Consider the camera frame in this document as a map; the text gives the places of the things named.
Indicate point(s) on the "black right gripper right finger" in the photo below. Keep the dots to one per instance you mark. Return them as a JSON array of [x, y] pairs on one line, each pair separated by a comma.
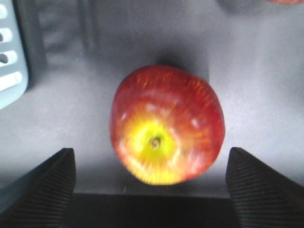
[[261, 196]]

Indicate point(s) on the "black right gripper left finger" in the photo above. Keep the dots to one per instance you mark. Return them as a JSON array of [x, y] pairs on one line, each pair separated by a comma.
[[39, 198]]

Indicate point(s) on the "red yellow apple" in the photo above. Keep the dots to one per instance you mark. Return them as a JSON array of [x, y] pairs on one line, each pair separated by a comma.
[[287, 2], [166, 125]]

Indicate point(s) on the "light blue plastic basket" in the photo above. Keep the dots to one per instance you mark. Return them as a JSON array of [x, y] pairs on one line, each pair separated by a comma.
[[14, 72]]

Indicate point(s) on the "black wooden fruit display stand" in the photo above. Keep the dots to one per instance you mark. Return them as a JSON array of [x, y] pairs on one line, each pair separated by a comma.
[[124, 211]]

